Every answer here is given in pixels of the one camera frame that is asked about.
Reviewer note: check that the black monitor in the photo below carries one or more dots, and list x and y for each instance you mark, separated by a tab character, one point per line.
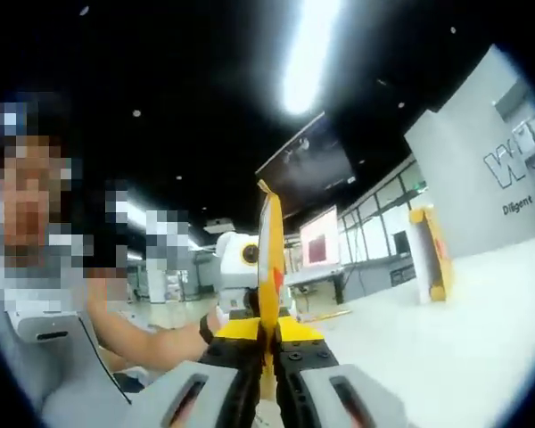
402	244

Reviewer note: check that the black labelled box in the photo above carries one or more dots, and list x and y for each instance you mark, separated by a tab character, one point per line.
403	275

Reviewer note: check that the ceiling projector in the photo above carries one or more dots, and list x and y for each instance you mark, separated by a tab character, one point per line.
219	226

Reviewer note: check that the yellow cardboard box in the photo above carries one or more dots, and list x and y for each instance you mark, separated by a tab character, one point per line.
432	254

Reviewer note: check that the white chest device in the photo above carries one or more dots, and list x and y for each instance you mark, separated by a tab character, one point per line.
27	325

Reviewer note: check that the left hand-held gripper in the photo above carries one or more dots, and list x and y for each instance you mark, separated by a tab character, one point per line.
232	272

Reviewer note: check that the long ceiling light strip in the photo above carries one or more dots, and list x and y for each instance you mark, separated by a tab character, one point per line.
307	62

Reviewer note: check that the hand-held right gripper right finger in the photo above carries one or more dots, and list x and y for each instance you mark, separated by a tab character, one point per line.
316	401

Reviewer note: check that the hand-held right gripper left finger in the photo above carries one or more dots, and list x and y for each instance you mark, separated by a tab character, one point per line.
169	401

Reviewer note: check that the person's grey shirt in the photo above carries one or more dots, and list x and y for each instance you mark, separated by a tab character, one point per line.
71	383

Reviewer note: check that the yellow coffee pouch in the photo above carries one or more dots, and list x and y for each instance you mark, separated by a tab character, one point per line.
271	249

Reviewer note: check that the side desk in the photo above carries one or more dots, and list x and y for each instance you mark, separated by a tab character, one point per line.
312	275

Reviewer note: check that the yellow strip tool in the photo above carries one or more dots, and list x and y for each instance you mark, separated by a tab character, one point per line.
333	315

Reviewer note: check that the grey metal shelf rack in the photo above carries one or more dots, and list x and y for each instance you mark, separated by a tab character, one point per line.
517	96

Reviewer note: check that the hanging dark display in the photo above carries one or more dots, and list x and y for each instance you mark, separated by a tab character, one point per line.
307	165

